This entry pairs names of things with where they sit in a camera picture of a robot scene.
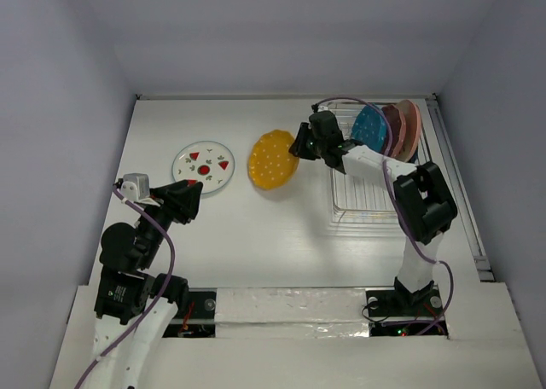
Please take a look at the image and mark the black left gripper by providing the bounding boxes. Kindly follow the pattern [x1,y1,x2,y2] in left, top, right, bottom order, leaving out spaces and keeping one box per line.
[138,177,202,265]

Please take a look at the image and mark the yellow dotted plate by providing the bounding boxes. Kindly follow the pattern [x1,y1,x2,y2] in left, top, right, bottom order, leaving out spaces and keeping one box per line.
[247,130,299,190]

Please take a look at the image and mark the white watermelon pattern plate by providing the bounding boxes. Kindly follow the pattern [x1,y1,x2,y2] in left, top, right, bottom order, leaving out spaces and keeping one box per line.
[171,141,235,195]

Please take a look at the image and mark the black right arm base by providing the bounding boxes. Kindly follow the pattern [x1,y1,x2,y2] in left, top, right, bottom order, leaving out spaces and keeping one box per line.
[363,288,444,322]

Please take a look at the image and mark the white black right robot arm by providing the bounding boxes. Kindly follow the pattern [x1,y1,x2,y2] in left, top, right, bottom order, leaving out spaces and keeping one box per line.
[289,111,458,314]

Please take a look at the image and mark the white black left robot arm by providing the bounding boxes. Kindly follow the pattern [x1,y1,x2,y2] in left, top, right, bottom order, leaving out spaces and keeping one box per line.
[76,173,203,388]

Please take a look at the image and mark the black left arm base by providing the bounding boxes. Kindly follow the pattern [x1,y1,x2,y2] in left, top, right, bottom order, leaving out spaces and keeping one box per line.
[163,289,217,339]

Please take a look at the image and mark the blue dotted plate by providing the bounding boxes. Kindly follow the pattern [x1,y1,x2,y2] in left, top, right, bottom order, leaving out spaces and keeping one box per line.
[350,104,388,154]

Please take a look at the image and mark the maroon dotted plate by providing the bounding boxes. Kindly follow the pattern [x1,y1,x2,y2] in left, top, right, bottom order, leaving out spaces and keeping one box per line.
[382,105,406,158]

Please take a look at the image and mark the pink plate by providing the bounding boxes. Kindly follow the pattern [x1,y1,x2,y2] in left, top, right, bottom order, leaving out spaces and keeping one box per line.
[395,100,422,162]

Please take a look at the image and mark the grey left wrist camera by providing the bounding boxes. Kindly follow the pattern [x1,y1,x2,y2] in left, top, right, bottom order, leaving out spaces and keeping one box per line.
[119,173,150,203]

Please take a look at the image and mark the clear wire dish rack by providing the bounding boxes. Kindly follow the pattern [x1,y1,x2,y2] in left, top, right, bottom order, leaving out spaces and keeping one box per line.
[326,99,438,227]

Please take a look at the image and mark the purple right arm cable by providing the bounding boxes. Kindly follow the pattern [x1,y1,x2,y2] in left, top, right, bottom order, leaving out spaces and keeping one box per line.
[313,96,454,337]

